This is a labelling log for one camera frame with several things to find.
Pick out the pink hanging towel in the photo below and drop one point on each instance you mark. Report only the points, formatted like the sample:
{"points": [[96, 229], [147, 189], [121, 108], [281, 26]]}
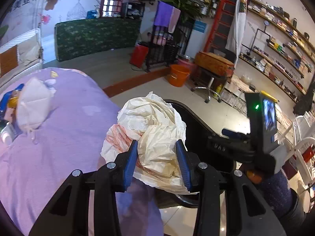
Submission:
{"points": [[173, 19]]}

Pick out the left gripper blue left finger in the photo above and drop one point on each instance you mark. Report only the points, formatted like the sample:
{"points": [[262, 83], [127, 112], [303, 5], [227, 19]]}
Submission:
{"points": [[130, 164]]}

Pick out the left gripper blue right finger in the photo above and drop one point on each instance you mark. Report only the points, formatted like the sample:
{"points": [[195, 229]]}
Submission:
{"points": [[185, 167]]}

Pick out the red wooden ladder shelf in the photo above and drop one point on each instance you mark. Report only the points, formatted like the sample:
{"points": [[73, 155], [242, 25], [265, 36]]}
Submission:
{"points": [[224, 15]]}

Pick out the green patterned mattress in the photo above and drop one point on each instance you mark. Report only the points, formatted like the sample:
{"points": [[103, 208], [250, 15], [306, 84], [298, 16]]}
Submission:
{"points": [[88, 36]]}

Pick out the orange plastic bucket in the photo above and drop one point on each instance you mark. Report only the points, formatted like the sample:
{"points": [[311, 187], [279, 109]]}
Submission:
{"points": [[178, 75]]}

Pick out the white face mask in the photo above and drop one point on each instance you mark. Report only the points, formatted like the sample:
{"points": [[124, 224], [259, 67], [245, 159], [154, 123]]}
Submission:
{"points": [[34, 104]]}

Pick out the blue snack wrapper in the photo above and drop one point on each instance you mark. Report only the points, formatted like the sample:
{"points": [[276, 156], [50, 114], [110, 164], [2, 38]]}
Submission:
{"points": [[10, 100]]}

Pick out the pink plastic basin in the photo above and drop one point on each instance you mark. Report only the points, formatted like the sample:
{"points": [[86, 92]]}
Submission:
{"points": [[188, 62]]}

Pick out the green potted plant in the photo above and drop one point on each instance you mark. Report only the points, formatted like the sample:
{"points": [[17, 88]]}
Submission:
{"points": [[190, 9]]}

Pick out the white paper bag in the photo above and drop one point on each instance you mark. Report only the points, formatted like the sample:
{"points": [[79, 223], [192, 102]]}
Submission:
{"points": [[156, 126]]}

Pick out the black metal rack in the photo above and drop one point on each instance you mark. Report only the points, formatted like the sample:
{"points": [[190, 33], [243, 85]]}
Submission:
{"points": [[162, 48]]}

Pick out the orange cushioned stool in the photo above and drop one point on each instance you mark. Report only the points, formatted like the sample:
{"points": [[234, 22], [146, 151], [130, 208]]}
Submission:
{"points": [[218, 65]]}

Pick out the right gloved hand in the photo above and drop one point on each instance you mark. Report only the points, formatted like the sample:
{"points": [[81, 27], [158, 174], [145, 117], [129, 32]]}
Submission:
{"points": [[273, 185]]}

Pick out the red bag on floor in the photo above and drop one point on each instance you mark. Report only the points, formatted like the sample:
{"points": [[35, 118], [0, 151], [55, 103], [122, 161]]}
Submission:
{"points": [[139, 55]]}

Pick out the black trash bin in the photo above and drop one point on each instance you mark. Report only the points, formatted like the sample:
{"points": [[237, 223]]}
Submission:
{"points": [[197, 141]]}

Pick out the purple hanging towel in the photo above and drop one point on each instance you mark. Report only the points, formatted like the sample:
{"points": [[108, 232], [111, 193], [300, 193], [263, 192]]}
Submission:
{"points": [[163, 14]]}

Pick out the purple floral bed sheet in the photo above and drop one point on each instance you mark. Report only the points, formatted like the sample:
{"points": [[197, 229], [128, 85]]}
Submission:
{"points": [[70, 138]]}

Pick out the white wicker sofa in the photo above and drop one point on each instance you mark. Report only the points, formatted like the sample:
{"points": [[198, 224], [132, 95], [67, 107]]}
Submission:
{"points": [[29, 56]]}

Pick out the orange sofa cushion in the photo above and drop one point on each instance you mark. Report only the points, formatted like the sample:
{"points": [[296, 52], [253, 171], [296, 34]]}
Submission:
{"points": [[9, 60]]}

